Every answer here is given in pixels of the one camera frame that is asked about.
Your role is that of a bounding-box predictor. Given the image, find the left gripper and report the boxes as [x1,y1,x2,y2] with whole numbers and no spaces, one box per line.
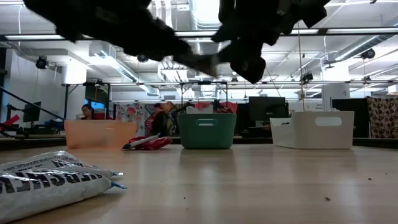
[124,18,218,78]

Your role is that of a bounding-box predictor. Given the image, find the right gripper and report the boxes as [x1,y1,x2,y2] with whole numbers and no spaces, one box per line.
[211,0,299,84]

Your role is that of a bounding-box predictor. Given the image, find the red candy wrapper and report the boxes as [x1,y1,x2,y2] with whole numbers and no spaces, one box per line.
[128,136,174,151]

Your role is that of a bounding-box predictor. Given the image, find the silver Hershey's candy bag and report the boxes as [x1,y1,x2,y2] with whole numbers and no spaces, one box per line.
[0,169,127,224]

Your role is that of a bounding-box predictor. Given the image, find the red cloth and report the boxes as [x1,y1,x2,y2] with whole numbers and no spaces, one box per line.
[194,101,239,114]

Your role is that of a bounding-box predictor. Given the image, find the person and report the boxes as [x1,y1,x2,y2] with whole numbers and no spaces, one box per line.
[150,102,170,138]
[80,103,105,121]

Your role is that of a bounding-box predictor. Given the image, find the teal plastic basket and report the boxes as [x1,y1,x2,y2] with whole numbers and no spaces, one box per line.
[177,113,238,150]

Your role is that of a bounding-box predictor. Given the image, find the black monitor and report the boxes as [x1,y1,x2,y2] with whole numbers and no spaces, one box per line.
[248,95,290,122]
[22,101,42,123]

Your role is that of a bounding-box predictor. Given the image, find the colourful patterned cloth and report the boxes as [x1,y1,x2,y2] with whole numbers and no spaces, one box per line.
[114,101,147,131]

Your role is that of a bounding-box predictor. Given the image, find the orange plastic basket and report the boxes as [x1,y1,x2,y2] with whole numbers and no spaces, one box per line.
[63,119,138,150]

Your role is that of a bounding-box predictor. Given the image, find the white pillar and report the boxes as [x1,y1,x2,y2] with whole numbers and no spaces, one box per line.
[321,83,351,112]

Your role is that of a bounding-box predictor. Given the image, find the white plastic basket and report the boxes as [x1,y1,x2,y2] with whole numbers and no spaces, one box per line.
[269,110,355,150]

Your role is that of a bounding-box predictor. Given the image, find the black panel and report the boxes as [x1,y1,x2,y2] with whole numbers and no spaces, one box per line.
[331,98,371,139]

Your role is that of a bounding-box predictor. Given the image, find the black slanted rod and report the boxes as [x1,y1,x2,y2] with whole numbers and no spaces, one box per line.
[0,85,65,122]

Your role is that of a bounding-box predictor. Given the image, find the brown dotted cloth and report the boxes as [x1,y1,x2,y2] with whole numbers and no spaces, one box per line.
[366,95,398,139]

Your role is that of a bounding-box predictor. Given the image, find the red tool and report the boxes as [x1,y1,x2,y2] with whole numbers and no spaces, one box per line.
[0,114,21,131]

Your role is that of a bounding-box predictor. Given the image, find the thin hanging cable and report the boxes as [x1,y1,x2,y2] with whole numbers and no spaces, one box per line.
[297,21,305,112]

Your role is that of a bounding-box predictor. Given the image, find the silver ceiling duct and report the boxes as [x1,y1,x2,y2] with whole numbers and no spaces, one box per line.
[334,34,398,62]

